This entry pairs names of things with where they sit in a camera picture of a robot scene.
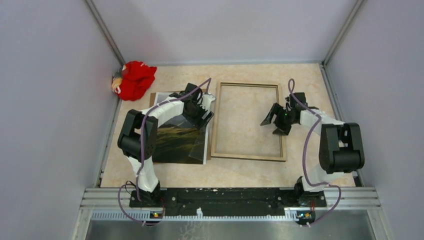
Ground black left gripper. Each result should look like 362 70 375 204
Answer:
183 100 214 132

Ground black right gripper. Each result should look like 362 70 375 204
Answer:
260 103 296 136

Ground wooden picture frame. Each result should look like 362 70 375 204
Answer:
211 81 287 162

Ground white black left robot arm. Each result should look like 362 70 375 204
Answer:
117 83 216 207

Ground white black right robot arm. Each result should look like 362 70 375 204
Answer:
260 92 365 206

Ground mountain landscape photo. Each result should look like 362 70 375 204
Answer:
151 91 210 165

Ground brown cardboard backing board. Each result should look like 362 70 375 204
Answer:
149 91 212 165

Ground red crumpled cloth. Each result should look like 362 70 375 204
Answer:
111 61 158 101

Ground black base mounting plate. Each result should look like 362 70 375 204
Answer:
129 187 327 208

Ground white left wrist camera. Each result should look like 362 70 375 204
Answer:
200 94 216 111

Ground aluminium front rail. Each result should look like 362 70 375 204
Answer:
72 187 393 240

